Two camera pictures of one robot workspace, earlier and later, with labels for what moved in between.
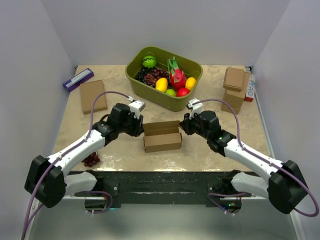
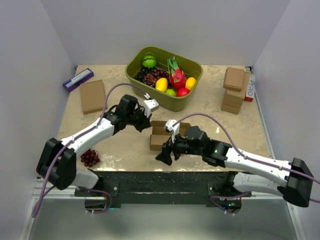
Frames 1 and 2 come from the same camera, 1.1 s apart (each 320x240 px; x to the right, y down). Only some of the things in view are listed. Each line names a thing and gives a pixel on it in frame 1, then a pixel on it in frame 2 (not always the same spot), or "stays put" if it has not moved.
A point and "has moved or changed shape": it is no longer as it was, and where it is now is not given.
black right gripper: [186, 123] → [165, 155]
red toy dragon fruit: [177, 76] stays put
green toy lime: [171, 92] stays put
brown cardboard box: [162, 136] has moved or changed shape
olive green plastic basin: [163, 80] stays put
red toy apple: [182, 92] stays put
